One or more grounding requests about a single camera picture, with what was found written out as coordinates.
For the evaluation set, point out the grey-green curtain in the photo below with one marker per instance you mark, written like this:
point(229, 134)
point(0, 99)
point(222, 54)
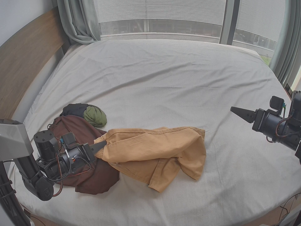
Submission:
point(75, 13)
point(289, 43)

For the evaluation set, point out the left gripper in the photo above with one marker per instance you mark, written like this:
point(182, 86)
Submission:
point(81, 158)

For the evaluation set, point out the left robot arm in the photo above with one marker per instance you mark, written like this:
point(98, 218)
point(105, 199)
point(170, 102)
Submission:
point(16, 138)

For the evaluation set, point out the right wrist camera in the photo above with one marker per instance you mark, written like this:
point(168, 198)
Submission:
point(276, 102)

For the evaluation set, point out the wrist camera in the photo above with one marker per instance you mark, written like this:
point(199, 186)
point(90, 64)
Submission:
point(69, 139)
point(276, 102)

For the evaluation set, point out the brown shorts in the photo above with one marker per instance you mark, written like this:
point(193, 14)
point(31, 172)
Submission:
point(77, 128)

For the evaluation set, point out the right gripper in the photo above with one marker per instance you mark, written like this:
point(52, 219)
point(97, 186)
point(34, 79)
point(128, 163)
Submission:
point(261, 121)

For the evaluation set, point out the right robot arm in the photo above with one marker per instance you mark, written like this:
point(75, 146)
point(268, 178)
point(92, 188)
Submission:
point(294, 131)

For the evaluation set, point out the window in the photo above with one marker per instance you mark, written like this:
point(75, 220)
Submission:
point(164, 13)

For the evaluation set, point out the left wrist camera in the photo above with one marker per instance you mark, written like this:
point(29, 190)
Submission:
point(69, 139)

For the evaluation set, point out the green garment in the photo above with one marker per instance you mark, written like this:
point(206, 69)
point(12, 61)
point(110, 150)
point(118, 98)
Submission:
point(95, 116)

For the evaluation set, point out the tan shorts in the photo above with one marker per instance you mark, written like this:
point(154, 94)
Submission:
point(152, 149)

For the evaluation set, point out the bed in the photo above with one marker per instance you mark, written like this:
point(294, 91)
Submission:
point(176, 79)

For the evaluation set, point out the black garment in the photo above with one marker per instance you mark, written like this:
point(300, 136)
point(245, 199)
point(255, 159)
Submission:
point(73, 109)

